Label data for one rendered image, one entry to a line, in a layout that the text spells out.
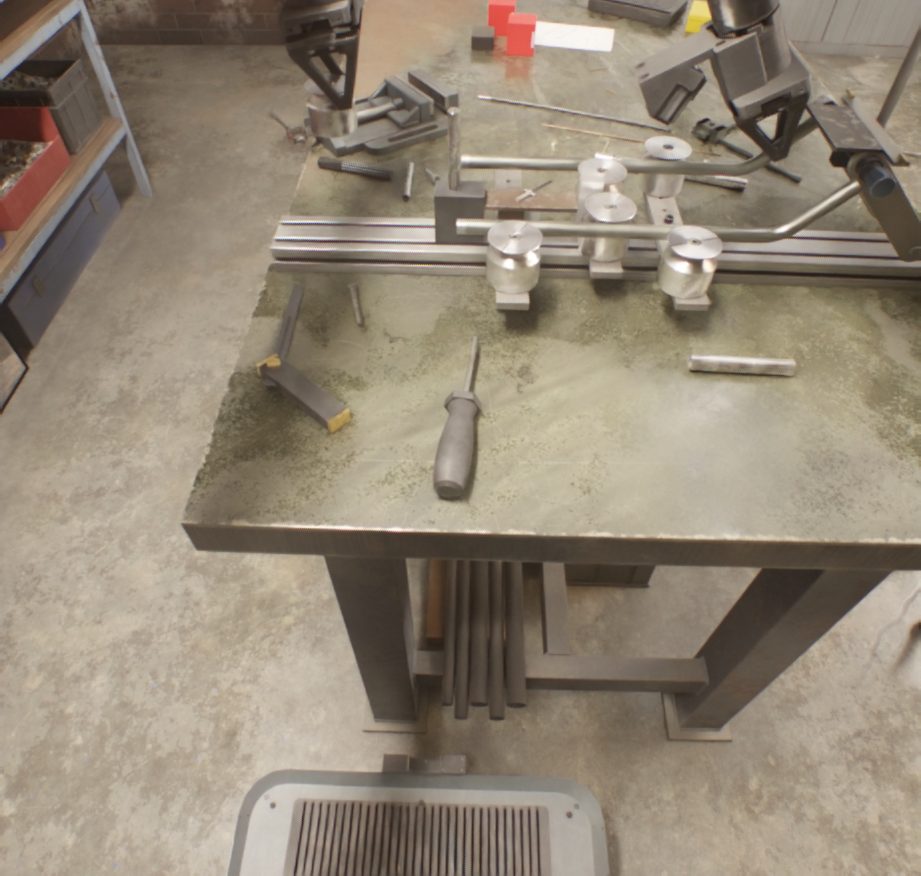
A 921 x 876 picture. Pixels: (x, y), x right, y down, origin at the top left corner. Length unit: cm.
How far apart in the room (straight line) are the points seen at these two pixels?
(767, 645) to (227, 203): 221
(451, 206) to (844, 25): 363
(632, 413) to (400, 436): 20
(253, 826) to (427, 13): 136
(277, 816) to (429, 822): 21
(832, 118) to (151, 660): 142
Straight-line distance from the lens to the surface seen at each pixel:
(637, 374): 64
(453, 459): 51
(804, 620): 99
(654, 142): 80
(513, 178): 80
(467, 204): 69
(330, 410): 57
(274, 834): 110
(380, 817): 108
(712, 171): 78
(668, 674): 123
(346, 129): 76
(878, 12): 426
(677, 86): 72
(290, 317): 68
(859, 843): 151
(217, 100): 339
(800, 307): 77
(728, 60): 70
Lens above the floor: 132
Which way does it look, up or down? 50 degrees down
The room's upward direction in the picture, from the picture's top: 1 degrees clockwise
